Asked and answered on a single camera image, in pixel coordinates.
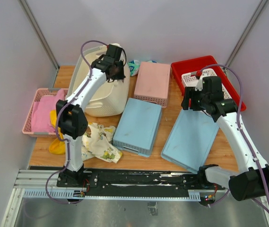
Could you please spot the teal white sock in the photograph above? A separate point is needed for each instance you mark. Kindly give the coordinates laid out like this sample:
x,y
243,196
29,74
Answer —
x,y
134,66

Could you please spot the pink perforated basket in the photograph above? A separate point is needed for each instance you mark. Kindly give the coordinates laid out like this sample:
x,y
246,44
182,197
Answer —
x,y
152,83

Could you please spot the pink basket with clothes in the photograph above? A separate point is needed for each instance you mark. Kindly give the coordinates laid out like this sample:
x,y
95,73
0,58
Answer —
x,y
27,126

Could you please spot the large cream laundry basket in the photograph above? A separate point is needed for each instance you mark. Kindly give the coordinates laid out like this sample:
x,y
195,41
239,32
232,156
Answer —
x,y
109,100

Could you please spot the yellow cloth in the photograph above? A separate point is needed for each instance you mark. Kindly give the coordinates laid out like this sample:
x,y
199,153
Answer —
x,y
57,147

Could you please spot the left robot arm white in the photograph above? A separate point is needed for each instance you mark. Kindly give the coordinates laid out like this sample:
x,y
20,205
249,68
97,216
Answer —
x,y
71,123

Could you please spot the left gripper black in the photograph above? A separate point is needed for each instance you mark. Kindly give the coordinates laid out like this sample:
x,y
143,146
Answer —
x,y
121,76

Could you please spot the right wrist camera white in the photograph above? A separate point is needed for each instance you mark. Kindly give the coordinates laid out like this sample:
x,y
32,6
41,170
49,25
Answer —
x,y
200,75

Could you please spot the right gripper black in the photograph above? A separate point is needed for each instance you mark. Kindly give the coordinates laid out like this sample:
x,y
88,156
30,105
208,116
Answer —
x,y
189,93

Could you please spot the pink cloth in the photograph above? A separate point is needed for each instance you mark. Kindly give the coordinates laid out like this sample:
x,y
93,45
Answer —
x,y
40,121

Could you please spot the slotted cable duct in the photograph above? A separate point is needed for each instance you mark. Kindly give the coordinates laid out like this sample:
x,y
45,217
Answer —
x,y
76,196

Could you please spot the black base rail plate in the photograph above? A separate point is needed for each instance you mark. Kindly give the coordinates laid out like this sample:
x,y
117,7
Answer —
x,y
133,182

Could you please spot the white perforated basket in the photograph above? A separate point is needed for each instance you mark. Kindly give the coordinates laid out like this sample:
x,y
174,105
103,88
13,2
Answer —
x,y
190,80

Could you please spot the red plastic tray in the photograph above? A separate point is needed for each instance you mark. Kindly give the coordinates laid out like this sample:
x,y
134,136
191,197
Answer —
x,y
192,65

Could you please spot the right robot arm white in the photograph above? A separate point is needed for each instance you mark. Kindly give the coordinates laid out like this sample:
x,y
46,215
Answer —
x,y
252,181

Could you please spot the blue perforated basket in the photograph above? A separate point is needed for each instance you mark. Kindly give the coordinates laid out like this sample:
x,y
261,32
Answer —
x,y
137,129
190,140

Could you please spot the printed white baby cloth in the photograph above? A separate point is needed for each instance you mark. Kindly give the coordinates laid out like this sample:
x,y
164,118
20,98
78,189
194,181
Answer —
x,y
97,142

